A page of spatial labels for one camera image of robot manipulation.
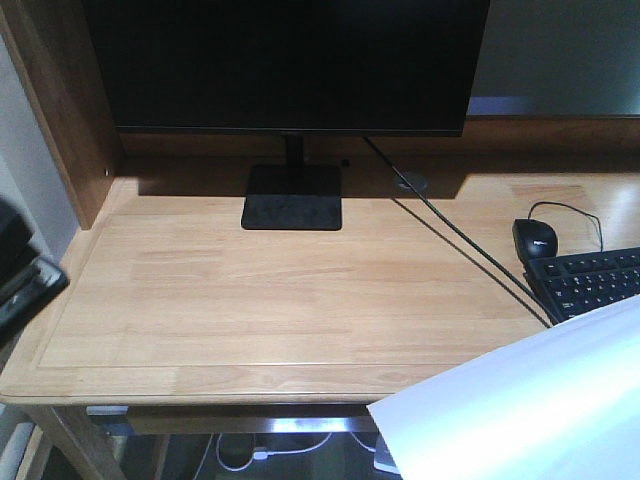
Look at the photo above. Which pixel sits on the white paper stack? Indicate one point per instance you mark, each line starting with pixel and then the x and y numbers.
pixel 561 404

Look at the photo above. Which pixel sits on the black stapler orange label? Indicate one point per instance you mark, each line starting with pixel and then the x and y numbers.
pixel 29 281

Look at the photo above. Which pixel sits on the wooden desk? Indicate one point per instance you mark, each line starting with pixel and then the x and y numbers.
pixel 175 309

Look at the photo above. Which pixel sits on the black computer monitor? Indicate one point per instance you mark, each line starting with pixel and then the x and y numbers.
pixel 290 68

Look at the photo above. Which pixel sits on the black computer mouse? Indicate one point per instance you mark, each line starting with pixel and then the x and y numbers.
pixel 534 239

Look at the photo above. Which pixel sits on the black keyboard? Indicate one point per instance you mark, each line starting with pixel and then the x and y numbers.
pixel 571 285

